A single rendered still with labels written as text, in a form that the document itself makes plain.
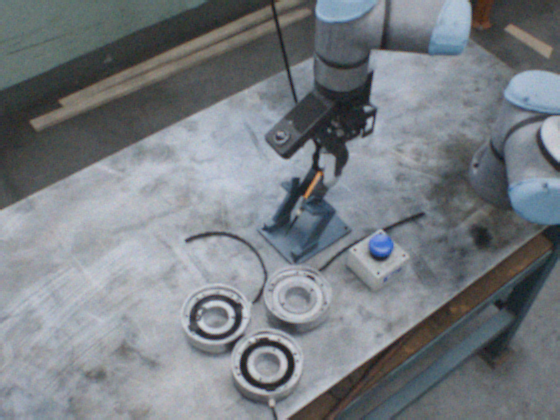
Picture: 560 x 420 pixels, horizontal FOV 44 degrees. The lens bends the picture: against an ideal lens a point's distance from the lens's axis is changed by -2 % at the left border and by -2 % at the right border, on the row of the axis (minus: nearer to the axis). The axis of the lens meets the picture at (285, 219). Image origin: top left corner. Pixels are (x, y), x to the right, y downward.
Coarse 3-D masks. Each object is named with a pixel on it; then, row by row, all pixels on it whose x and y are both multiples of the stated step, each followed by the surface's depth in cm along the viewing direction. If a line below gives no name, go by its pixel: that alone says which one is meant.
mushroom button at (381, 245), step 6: (378, 234) 113; (372, 240) 112; (378, 240) 112; (384, 240) 112; (390, 240) 112; (372, 246) 111; (378, 246) 111; (384, 246) 111; (390, 246) 111; (372, 252) 111; (378, 252) 111; (384, 252) 111; (390, 252) 111
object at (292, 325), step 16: (288, 272) 113; (304, 272) 113; (272, 288) 111; (288, 288) 111; (304, 288) 111; (320, 288) 112; (272, 304) 109; (288, 304) 109; (272, 320) 109; (288, 320) 106; (304, 320) 107; (320, 320) 108
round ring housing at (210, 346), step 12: (204, 288) 110; (216, 288) 110; (228, 288) 110; (192, 300) 109; (216, 300) 109; (240, 300) 110; (180, 312) 107; (216, 312) 110; (228, 312) 108; (204, 324) 107; (228, 324) 107; (192, 336) 104; (240, 336) 105; (204, 348) 105; (216, 348) 105; (228, 348) 105
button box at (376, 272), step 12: (360, 252) 114; (396, 252) 114; (348, 264) 117; (360, 264) 113; (372, 264) 112; (384, 264) 112; (396, 264) 113; (360, 276) 115; (372, 276) 112; (384, 276) 112; (396, 276) 116; (372, 288) 114
